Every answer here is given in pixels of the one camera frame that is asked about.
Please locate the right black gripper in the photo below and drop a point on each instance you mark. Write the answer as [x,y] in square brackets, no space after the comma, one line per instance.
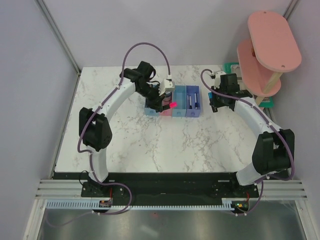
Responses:
[215,103]

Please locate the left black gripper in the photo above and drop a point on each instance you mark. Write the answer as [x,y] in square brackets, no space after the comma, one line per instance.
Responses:
[156,103]

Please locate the blue cap black highlighter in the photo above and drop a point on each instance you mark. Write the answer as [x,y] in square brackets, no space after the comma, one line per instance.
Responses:
[210,95]

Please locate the pink storage bin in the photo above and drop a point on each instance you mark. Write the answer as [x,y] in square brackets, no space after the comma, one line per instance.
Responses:
[167,112]

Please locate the pink cap black highlighter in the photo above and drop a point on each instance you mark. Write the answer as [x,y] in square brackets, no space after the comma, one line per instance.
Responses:
[171,105]

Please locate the blue cap whiteboard marker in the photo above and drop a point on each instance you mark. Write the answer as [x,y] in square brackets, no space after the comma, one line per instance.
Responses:
[196,104]

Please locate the light blue storage bin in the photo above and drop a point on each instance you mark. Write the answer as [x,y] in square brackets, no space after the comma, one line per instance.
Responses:
[180,97]

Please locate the black tip whiteboard marker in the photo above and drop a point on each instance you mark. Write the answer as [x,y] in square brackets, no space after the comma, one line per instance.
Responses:
[190,102]

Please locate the blue round jar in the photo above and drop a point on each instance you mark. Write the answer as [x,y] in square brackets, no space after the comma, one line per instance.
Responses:
[167,97]

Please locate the purple storage bin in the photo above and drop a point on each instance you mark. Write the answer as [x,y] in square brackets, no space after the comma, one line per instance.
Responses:
[193,113]

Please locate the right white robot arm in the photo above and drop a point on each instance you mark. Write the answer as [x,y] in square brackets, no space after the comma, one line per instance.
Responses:
[274,148]

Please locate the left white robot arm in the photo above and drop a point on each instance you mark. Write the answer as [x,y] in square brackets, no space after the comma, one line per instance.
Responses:
[95,133]

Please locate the green book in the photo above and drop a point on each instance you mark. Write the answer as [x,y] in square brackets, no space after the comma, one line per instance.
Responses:
[267,102]

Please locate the pink two-tier wooden shelf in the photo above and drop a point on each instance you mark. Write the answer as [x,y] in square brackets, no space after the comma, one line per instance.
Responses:
[269,52]

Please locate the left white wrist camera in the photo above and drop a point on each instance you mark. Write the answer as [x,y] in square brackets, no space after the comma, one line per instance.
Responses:
[166,86]

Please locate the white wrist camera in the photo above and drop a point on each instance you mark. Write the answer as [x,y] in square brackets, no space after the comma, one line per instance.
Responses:
[216,78]
[166,86]

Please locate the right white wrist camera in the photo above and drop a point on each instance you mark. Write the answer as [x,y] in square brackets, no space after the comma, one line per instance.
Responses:
[216,78]

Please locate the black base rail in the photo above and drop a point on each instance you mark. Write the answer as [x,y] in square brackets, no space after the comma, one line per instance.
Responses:
[169,188]

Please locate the white slotted cable duct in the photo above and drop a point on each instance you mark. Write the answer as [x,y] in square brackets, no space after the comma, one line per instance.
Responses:
[95,204]

